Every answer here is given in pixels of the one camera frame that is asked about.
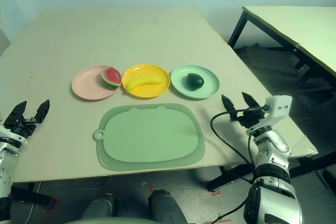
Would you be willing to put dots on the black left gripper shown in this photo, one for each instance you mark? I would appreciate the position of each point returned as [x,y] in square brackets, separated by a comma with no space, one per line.
[22,125]

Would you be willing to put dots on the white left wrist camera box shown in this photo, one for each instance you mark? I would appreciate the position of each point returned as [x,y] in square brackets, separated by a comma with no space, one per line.
[10,137]

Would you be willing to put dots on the black table leg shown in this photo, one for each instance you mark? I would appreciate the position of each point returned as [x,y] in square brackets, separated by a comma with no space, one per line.
[31,196]
[223,178]

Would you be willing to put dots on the grey robot left knee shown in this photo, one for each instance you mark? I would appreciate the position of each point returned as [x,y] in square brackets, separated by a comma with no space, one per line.
[99,207]

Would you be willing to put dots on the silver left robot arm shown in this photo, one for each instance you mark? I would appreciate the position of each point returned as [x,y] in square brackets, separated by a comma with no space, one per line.
[5,171]

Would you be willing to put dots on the dark green toy avocado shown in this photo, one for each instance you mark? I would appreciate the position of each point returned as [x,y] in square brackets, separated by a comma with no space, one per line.
[194,81]

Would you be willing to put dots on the yellow toy banana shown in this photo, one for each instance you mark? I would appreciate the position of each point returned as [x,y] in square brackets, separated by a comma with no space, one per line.
[141,82]

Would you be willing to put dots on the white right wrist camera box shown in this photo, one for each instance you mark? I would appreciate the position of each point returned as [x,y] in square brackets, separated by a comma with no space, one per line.
[278,108]

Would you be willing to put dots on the grey robot right knee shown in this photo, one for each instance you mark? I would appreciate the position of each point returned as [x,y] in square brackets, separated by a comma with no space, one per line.
[166,205]

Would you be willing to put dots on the pink plastic plate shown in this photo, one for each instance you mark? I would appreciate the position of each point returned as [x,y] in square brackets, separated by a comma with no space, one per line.
[86,85]

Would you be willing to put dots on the red floor tape mark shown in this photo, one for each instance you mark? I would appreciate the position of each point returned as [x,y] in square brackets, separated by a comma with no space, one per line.
[51,207]
[150,187]

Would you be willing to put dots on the pale robot torso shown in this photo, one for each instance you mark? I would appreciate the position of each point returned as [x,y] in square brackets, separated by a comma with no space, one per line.
[110,221]

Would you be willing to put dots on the green silicone placemat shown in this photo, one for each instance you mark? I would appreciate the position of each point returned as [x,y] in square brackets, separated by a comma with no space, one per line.
[149,134]

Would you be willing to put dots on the mint green plastic plate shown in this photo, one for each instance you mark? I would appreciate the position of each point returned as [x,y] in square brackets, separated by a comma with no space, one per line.
[210,82]

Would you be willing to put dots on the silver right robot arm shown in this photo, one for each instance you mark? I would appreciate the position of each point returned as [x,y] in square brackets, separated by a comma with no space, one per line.
[273,155]

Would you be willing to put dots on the side table with black frame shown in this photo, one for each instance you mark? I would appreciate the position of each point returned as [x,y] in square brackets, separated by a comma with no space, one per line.
[302,24]

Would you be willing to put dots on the toy watermelon slice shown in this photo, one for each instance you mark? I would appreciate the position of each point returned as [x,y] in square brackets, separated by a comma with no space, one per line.
[111,77]

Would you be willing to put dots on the grey robot knee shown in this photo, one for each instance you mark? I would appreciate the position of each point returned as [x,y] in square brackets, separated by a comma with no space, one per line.
[99,207]
[166,205]

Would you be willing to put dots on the yellow plastic plate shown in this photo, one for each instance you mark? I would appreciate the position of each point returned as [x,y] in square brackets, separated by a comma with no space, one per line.
[147,73]

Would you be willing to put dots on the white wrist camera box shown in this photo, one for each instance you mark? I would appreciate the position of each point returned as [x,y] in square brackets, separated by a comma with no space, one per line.
[278,108]
[10,137]

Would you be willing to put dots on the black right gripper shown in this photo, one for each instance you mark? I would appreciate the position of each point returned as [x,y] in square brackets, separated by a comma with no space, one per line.
[249,117]

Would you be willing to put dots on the clear plastic film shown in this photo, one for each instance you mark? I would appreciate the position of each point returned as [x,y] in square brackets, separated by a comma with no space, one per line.
[304,146]

